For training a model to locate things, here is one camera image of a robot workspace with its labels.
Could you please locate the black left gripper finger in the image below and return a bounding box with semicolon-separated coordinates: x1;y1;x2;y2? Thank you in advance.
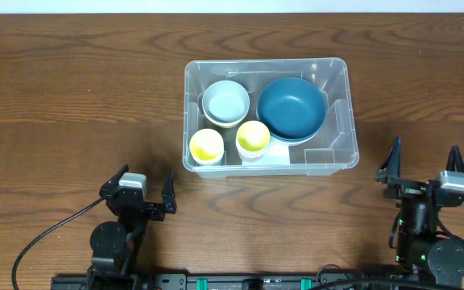
99;164;129;197
161;171;176;213

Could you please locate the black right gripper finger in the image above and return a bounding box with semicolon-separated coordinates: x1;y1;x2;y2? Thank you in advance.
375;137;401;184
445;146;464;172

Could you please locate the yellow cup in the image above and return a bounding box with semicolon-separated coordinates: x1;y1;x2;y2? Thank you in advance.
189;129;225;160
236;121;271;153

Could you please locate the pink cup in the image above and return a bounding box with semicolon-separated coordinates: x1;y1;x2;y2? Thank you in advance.
240;155;263;164

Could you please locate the small white bowl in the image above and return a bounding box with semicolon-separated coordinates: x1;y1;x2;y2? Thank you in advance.
204;109;248;124

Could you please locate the dark blue bowl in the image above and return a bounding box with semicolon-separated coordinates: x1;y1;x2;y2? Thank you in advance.
270;122;325;140
256;77;327;138

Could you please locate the small light grey bowl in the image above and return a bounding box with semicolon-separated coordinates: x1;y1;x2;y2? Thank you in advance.
202;81;250;112

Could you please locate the clear plastic storage container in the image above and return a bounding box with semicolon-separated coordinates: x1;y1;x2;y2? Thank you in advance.
182;57;359;178

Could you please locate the cream white cup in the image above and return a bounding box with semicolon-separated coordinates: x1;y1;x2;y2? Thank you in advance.
195;156;223;166

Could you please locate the light blue cup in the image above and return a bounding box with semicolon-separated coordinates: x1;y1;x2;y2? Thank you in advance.
236;143;267;160

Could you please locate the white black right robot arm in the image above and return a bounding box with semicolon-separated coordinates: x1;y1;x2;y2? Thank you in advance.
375;137;464;288

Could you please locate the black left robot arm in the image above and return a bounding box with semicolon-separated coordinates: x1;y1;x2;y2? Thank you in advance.
87;164;176;281

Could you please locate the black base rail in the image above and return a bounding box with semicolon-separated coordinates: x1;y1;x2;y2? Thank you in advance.
50;273;446;290

